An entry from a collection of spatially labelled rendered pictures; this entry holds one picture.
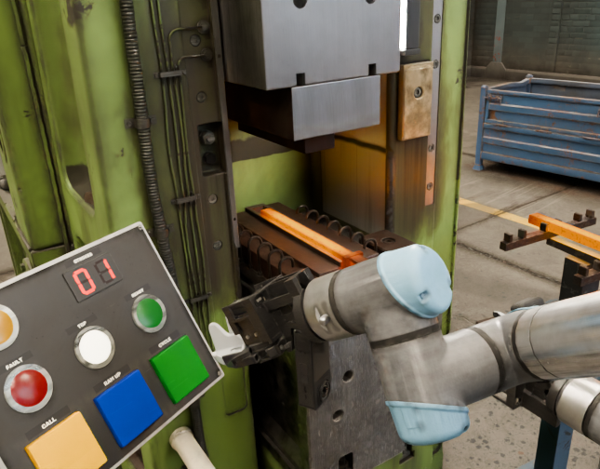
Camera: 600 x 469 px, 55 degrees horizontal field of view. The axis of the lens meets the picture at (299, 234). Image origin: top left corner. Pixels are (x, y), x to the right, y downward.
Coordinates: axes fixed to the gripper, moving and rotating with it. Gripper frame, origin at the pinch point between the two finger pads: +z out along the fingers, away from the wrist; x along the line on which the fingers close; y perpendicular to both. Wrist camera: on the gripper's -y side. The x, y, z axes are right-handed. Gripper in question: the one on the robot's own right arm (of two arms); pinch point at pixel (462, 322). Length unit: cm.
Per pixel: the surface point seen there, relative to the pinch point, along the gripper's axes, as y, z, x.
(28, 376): -10, 12, -64
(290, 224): -1, 53, 0
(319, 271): 0.9, 31.8, -7.0
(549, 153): 75, 212, 333
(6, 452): -5, 7, -68
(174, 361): -2.5, 15.0, -44.5
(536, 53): 56, 527, 737
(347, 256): -1.5, 29.8, -1.3
